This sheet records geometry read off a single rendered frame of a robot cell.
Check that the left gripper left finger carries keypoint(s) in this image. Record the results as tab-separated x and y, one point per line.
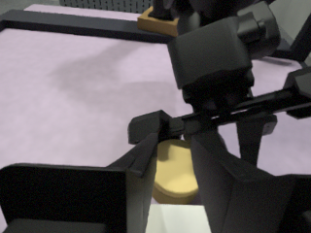
120	198

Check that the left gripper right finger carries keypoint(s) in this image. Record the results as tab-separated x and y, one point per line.
239	197

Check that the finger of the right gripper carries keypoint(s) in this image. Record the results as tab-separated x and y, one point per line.
249	135
211	134

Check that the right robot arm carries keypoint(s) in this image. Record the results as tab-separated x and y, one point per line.
202	55

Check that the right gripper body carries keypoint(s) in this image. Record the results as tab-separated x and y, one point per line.
219	100

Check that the grey perforated panel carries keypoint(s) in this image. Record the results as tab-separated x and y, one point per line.
125	6

